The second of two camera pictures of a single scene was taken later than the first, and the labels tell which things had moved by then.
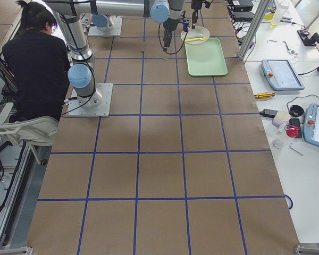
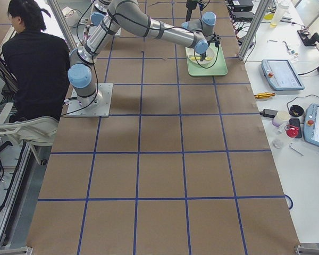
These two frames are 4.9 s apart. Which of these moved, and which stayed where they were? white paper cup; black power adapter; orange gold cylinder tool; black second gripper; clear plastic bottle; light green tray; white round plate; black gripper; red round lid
Moved: black second gripper; black gripper; white round plate
Stayed: red round lid; white paper cup; black power adapter; orange gold cylinder tool; clear plastic bottle; light green tray
